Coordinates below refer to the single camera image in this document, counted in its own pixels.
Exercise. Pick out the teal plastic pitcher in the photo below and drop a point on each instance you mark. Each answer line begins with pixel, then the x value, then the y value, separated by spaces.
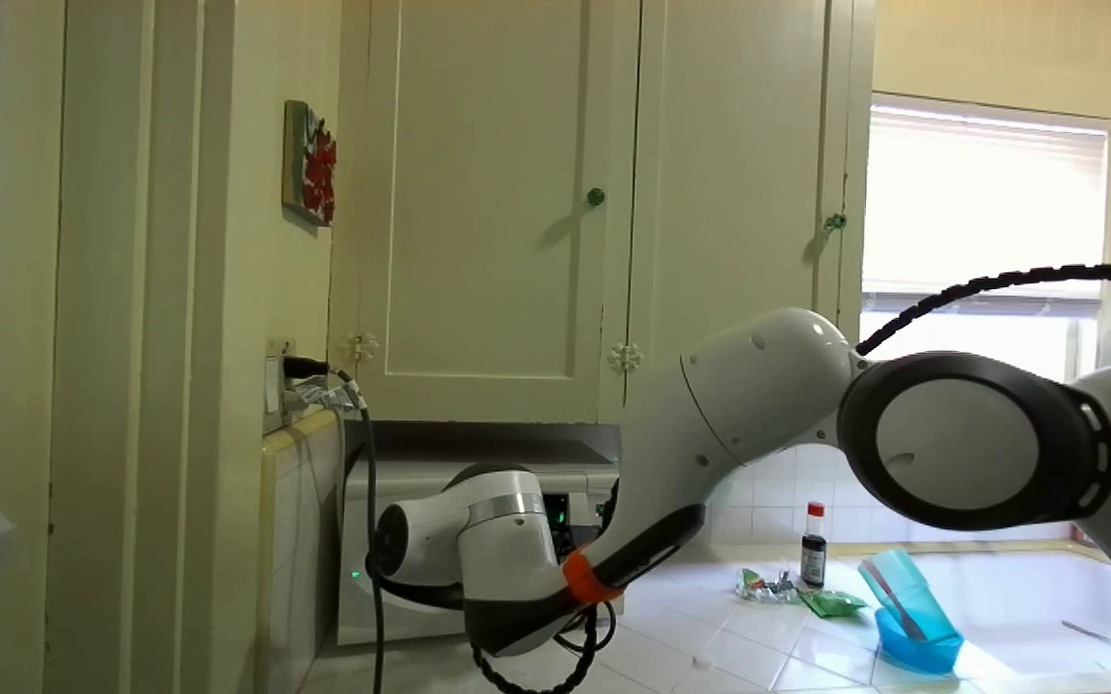
pixel 899 589

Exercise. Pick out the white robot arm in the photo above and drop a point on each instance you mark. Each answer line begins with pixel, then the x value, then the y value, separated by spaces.
pixel 944 439

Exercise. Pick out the soy sauce bottle red cap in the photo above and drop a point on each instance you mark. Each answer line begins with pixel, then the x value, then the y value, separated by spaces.
pixel 817 545

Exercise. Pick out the upper cabinet right door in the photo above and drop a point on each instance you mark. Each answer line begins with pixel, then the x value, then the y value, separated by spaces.
pixel 750 166

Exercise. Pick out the candy wrapper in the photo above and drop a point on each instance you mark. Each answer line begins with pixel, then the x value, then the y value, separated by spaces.
pixel 758 589

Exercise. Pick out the red wall picture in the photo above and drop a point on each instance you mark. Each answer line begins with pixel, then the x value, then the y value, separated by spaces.
pixel 307 166

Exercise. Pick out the cabinet door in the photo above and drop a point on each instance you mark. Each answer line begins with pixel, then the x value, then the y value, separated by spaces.
pixel 485 206
pixel 750 166

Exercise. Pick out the white microwave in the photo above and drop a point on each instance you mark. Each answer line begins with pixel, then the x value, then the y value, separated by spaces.
pixel 427 545

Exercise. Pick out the wall power outlet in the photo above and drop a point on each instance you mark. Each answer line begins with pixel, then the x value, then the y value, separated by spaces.
pixel 290 379

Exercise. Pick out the window blind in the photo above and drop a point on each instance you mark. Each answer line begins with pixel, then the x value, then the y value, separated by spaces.
pixel 957 193

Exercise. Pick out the upper cabinet left door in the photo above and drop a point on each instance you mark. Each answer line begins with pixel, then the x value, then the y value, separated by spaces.
pixel 485 206

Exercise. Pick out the green snack bag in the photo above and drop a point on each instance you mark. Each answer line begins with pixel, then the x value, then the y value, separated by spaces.
pixel 830 603

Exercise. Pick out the blue plastic bowl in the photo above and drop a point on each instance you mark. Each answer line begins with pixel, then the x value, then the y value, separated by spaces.
pixel 916 654

